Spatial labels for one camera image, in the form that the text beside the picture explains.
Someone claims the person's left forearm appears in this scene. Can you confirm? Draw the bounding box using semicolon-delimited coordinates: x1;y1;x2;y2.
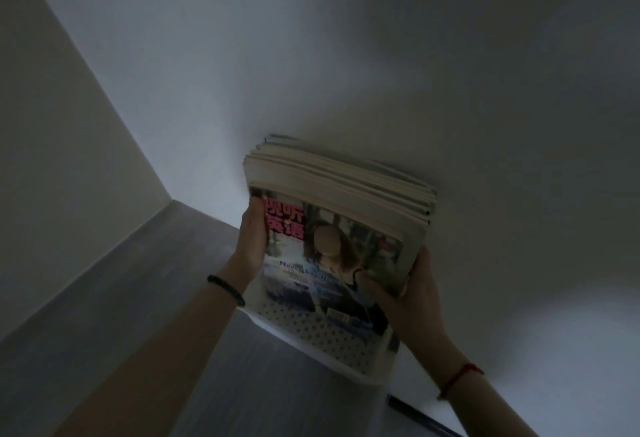
50;279;245;437

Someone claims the red string bracelet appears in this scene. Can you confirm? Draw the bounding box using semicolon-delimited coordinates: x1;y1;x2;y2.
437;363;485;401

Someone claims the person's right hand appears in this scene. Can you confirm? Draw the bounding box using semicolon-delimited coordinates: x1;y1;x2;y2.
360;248;470;388

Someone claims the white perforated plastic basket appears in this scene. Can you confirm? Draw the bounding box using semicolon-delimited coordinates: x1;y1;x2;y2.
247;296;402;388

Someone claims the person's right forearm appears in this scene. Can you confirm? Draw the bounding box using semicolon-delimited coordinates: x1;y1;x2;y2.
442;369;541;437

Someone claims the black bead bracelet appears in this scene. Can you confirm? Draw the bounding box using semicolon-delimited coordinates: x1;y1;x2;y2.
207;275;247;308

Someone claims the stack of magazines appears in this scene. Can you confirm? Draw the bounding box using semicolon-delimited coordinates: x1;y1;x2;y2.
242;133;439;337

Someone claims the dark flat bar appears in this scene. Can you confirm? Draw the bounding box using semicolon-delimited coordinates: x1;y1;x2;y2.
387;394;469;437

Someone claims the person's left hand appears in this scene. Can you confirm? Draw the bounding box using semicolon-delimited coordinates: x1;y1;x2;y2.
221;196;269;298

